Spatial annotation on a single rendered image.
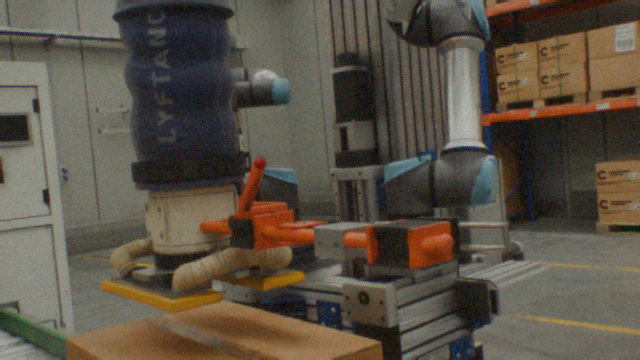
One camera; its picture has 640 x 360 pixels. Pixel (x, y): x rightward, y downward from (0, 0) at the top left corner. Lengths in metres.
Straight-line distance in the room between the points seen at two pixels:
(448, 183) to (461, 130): 0.14
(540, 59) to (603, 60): 0.80
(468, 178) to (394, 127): 0.35
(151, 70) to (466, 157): 0.73
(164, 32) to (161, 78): 0.08
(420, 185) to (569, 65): 7.20
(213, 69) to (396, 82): 0.68
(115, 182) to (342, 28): 9.76
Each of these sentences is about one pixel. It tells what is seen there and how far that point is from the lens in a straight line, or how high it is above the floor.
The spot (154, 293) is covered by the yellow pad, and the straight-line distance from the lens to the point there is 1.24.
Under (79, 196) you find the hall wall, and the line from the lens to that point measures 11.22.
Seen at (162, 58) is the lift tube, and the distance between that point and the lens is 1.25.
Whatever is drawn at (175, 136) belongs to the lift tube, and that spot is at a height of 1.36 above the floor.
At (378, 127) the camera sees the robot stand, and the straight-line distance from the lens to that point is 1.82.
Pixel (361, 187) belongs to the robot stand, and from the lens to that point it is 1.76.
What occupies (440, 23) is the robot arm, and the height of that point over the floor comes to 1.60.
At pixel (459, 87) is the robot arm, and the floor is 1.43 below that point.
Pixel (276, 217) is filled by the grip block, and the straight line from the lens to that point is 1.09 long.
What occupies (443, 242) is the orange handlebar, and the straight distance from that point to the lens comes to 0.81.
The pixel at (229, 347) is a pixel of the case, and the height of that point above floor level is 0.94.
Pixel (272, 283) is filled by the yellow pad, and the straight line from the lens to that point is 1.24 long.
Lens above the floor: 1.31
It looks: 3 degrees down
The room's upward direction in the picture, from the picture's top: 5 degrees counter-clockwise
